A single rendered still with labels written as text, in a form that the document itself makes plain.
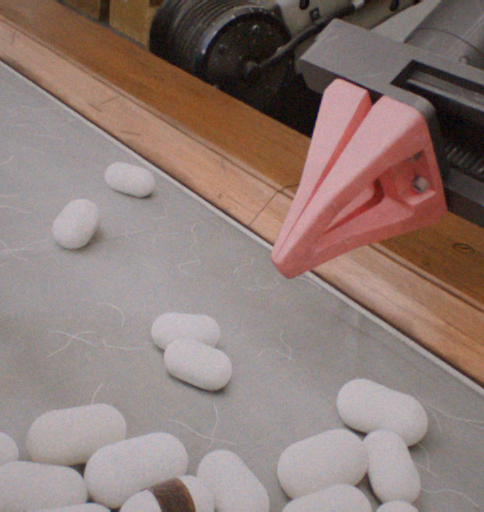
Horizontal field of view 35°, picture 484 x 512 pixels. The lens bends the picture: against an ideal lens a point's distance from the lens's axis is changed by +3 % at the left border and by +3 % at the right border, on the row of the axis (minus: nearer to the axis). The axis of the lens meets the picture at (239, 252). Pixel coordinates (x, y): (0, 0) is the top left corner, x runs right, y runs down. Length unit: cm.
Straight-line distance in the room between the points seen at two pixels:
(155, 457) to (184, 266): 17
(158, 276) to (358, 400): 14
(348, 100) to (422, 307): 14
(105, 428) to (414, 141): 16
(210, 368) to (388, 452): 8
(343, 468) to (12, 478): 12
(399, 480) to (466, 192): 12
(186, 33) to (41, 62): 21
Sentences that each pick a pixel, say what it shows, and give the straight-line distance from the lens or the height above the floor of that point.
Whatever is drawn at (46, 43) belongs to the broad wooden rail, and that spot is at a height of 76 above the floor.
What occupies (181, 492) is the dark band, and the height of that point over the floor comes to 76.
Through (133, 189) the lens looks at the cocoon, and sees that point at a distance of 50.
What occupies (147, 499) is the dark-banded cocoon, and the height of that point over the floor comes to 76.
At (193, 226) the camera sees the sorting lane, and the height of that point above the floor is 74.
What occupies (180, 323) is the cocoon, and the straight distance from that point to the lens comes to 35.
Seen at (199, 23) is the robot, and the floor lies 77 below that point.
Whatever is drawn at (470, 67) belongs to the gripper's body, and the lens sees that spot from 32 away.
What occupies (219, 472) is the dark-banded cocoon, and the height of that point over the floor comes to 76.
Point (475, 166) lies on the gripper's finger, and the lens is 34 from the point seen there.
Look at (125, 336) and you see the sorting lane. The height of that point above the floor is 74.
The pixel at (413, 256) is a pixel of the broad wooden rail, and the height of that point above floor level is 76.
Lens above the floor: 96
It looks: 29 degrees down
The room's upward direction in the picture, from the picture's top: 10 degrees clockwise
